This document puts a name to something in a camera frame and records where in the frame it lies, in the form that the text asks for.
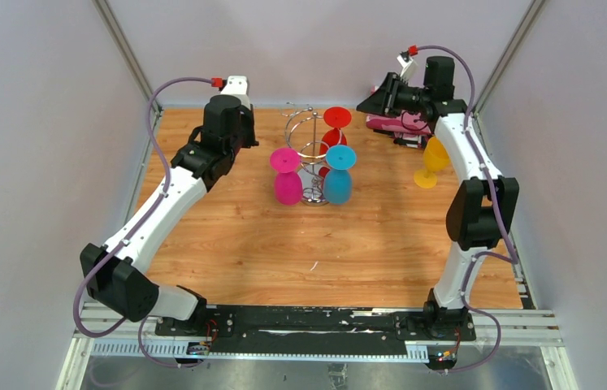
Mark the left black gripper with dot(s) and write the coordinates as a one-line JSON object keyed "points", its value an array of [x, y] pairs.
{"points": [[246, 115]]}

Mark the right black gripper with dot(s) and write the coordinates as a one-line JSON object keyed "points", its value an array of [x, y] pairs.
{"points": [[383, 100]]}

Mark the red plastic wine glass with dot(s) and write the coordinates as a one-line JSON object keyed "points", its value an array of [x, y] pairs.
{"points": [[336, 118]]}

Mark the chrome wire glass rack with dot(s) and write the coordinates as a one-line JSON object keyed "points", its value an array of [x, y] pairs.
{"points": [[312, 158]]}

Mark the yellow plastic wine glass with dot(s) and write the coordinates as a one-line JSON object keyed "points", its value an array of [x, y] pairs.
{"points": [[435, 158]]}

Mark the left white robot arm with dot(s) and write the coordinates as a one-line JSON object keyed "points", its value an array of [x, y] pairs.
{"points": [[115, 271]]}

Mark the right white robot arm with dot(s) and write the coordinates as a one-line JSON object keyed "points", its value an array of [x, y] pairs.
{"points": [[482, 210]]}

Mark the pink plastic wine glass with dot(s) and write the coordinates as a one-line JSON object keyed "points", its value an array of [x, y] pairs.
{"points": [[288, 188]]}

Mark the blue plastic wine glass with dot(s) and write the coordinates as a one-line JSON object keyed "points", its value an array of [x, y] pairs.
{"points": [[337, 183]]}

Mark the pink camouflage folded cloth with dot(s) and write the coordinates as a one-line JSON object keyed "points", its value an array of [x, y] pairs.
{"points": [[407, 129]]}

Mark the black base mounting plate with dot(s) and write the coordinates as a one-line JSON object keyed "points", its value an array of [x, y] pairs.
{"points": [[316, 330]]}

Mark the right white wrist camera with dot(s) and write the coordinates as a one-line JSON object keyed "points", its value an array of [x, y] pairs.
{"points": [[408, 64]]}

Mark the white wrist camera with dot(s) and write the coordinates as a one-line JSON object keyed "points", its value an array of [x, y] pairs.
{"points": [[238, 87], [408, 64]]}

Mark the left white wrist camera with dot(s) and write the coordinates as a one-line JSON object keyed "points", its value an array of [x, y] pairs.
{"points": [[238, 87]]}

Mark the aluminium frame rail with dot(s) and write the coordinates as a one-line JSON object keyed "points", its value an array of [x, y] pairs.
{"points": [[495, 330]]}

